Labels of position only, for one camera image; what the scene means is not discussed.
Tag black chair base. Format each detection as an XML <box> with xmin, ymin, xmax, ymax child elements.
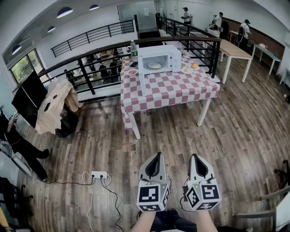
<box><xmin>273</xmin><ymin>159</ymin><xmax>290</xmax><ymax>182</ymax></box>

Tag person's dark trousers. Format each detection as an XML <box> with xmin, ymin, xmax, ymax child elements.
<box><xmin>153</xmin><ymin>208</ymin><xmax>198</xmax><ymax>232</ymax></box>

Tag grey chair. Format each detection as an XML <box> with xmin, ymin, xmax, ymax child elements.
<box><xmin>234</xmin><ymin>185</ymin><xmax>290</xmax><ymax>232</ymax></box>

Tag long white table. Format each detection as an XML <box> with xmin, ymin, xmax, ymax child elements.
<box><xmin>253</xmin><ymin>43</ymin><xmax>282</xmax><ymax>76</ymax></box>

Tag black metal railing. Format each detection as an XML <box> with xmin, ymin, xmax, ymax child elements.
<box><xmin>12</xmin><ymin>14</ymin><xmax>222</xmax><ymax>97</ymax></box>

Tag red white checked tablecloth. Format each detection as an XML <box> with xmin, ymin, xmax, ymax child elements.
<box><xmin>120</xmin><ymin>51</ymin><xmax>221</xmax><ymax>131</ymax></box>

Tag black flat screen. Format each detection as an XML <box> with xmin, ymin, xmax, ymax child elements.
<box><xmin>11</xmin><ymin>70</ymin><xmax>48</xmax><ymax>129</ymax></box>

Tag beige cloth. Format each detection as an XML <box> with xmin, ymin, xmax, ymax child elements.
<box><xmin>34</xmin><ymin>79</ymin><xmax>85</xmax><ymax>135</ymax></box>

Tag person's right forearm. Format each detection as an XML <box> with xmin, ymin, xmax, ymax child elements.
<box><xmin>192</xmin><ymin>209</ymin><xmax>218</xmax><ymax>232</ymax></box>

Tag clear plastic water bottle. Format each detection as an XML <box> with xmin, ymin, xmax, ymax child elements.
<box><xmin>130</xmin><ymin>40</ymin><xmax>139</xmax><ymax>63</ymax></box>

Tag white cable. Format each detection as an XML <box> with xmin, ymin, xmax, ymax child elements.
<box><xmin>82</xmin><ymin>171</ymin><xmax>95</xmax><ymax>232</ymax></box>

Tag wooden top table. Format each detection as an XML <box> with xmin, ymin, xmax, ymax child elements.
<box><xmin>217</xmin><ymin>39</ymin><xmax>254</xmax><ymax>85</ymax></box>

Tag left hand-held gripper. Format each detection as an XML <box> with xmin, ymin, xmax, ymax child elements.
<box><xmin>135</xmin><ymin>152</ymin><xmax>172</xmax><ymax>213</ymax></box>

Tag white power strip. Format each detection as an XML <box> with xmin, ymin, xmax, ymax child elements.
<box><xmin>91</xmin><ymin>171</ymin><xmax>108</xmax><ymax>179</ymax></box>

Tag black office chair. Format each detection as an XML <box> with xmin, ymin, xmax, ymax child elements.
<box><xmin>0</xmin><ymin>176</ymin><xmax>34</xmax><ymax>219</ymax></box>

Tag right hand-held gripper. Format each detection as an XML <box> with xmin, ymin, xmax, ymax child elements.
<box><xmin>184</xmin><ymin>154</ymin><xmax>222</xmax><ymax>212</ymax></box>

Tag black cable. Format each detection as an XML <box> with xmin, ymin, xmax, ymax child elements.
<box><xmin>44</xmin><ymin>175</ymin><xmax>126</xmax><ymax>232</ymax></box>

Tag person's left forearm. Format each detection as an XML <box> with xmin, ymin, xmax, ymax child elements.
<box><xmin>133</xmin><ymin>210</ymin><xmax>157</xmax><ymax>232</ymax></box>

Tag white microwave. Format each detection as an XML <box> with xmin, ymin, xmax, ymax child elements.
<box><xmin>137</xmin><ymin>44</ymin><xmax>183</xmax><ymax>97</ymax></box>

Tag window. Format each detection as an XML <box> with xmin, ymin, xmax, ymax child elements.
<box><xmin>9</xmin><ymin>48</ymin><xmax>46</xmax><ymax>84</ymax></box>

